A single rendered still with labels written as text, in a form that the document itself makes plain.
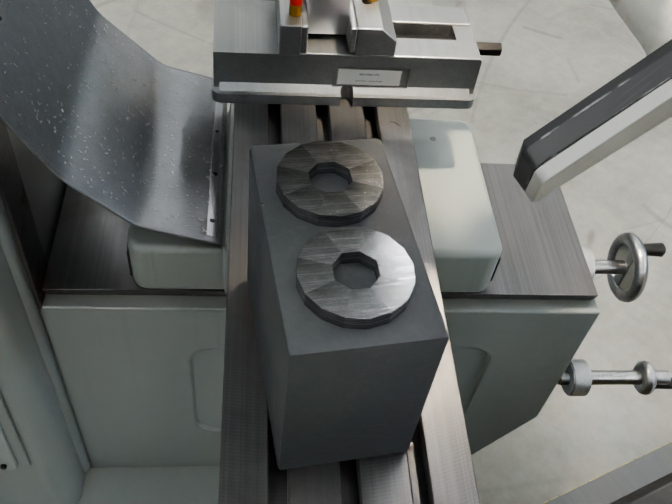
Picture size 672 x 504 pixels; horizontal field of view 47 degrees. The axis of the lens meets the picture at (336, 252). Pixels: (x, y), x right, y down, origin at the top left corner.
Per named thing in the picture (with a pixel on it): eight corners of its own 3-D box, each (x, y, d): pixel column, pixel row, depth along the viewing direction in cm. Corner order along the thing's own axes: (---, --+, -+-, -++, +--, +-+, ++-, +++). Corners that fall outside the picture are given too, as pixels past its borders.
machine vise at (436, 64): (454, 44, 113) (471, -25, 105) (474, 109, 104) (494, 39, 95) (214, 35, 109) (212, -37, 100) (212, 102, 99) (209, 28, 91)
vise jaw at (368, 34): (382, 2, 106) (387, -24, 103) (394, 57, 98) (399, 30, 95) (339, 1, 105) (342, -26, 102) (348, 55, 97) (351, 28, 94)
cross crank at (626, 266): (627, 262, 137) (654, 217, 128) (648, 316, 130) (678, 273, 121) (541, 261, 135) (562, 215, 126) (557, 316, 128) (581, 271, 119)
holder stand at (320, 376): (357, 267, 84) (384, 125, 69) (409, 453, 70) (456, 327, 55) (246, 277, 81) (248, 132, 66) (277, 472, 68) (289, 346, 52)
